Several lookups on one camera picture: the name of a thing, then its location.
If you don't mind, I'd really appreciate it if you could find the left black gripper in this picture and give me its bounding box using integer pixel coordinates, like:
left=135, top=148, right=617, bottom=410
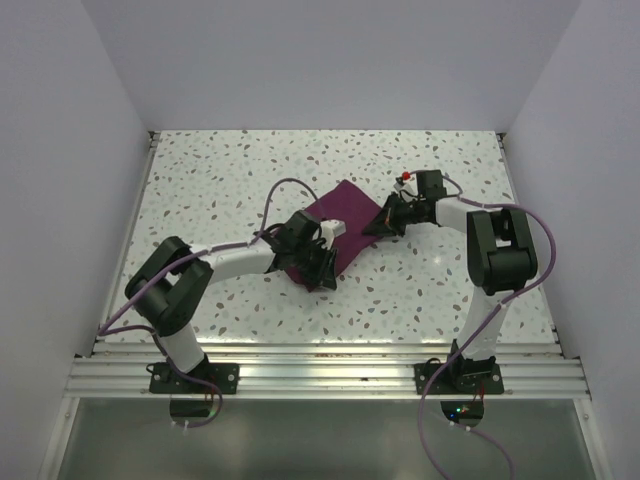
left=291, top=238, right=337, bottom=289

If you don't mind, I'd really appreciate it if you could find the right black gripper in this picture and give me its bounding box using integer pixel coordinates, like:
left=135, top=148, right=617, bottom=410
left=363, top=192, right=426, bottom=239

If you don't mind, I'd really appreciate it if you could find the purple cloth mat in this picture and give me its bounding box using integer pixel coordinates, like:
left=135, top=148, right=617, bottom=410
left=305, top=180, right=381, bottom=276

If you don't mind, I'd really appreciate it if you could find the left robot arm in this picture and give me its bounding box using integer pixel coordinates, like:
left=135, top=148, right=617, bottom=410
left=125, top=210, right=346, bottom=393

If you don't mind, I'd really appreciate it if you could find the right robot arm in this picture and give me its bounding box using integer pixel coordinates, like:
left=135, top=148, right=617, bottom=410
left=362, top=170, right=538, bottom=395

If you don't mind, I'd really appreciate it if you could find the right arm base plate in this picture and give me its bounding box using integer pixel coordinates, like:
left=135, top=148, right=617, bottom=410
left=413, top=357, right=505, bottom=395

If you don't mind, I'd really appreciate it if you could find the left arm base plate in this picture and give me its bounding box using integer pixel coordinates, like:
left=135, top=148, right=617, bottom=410
left=146, top=362, right=239, bottom=395

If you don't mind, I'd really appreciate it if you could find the aluminium rail frame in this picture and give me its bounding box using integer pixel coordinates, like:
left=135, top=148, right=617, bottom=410
left=62, top=130, right=596, bottom=401

